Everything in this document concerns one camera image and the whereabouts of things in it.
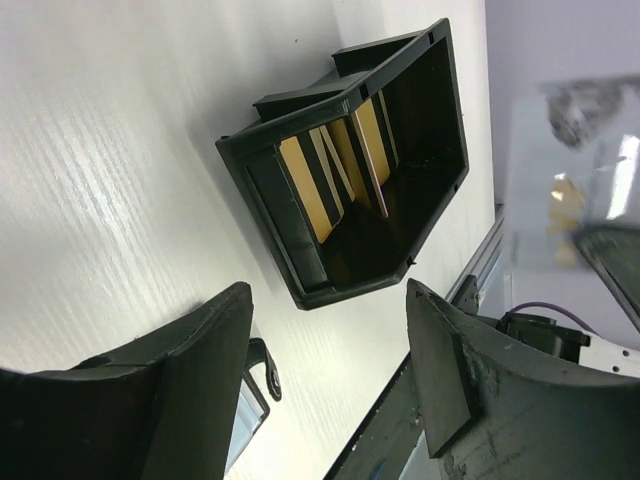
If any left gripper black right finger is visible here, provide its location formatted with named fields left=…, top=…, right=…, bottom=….
left=406, top=280, right=639, bottom=479

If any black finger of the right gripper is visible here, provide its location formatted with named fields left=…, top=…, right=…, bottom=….
left=574, top=224, right=639, bottom=320

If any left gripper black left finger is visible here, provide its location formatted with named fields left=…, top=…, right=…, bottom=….
left=1, top=282, right=253, bottom=479

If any black leather card holder wallet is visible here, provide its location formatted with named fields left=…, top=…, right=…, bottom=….
left=225, top=337, right=282, bottom=474

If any black plastic card tray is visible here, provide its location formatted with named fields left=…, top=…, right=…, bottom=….
left=216, top=18, right=469, bottom=310

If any yellow card black stripe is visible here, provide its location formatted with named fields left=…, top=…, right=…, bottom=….
left=320, top=92, right=399, bottom=218

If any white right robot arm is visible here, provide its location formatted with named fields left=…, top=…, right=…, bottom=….
left=498, top=223, right=639, bottom=378

